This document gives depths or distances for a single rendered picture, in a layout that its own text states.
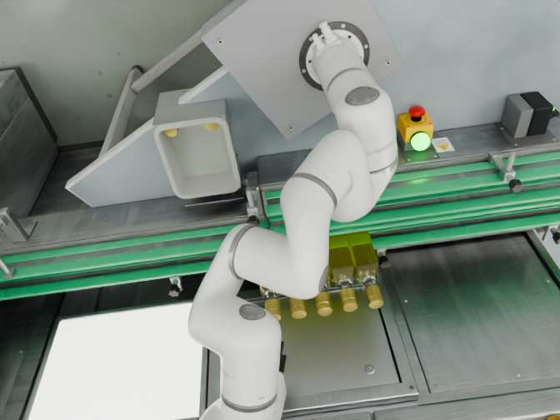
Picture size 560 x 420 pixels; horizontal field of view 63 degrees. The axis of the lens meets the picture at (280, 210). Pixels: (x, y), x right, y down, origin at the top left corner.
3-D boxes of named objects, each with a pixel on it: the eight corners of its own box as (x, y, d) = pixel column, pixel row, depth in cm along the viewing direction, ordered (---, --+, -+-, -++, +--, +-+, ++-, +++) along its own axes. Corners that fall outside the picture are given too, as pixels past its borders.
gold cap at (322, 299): (315, 301, 106) (317, 317, 103) (313, 292, 104) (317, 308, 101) (330, 299, 106) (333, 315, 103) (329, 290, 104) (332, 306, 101)
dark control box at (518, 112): (499, 121, 120) (513, 138, 114) (506, 94, 115) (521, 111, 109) (530, 117, 120) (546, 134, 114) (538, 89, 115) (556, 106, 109)
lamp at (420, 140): (409, 147, 115) (412, 154, 112) (410, 132, 112) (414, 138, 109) (427, 144, 115) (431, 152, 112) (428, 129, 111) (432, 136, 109)
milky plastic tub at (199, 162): (179, 180, 125) (176, 201, 118) (154, 108, 109) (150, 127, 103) (242, 171, 124) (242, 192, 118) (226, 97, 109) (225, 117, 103)
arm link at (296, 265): (269, 165, 70) (213, 231, 62) (348, 182, 63) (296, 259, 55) (290, 225, 79) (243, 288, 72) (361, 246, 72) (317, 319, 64)
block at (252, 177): (250, 199, 123) (251, 217, 118) (244, 172, 117) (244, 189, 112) (262, 197, 123) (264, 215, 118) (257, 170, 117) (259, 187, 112)
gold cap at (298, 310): (290, 304, 106) (292, 320, 103) (288, 295, 104) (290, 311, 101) (305, 302, 106) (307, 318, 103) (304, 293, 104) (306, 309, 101)
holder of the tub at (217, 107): (185, 192, 129) (182, 212, 123) (156, 107, 110) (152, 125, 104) (244, 184, 128) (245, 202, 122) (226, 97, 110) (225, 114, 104)
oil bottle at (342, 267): (320, 229, 124) (333, 292, 108) (319, 214, 120) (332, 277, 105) (341, 226, 124) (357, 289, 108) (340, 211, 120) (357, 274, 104)
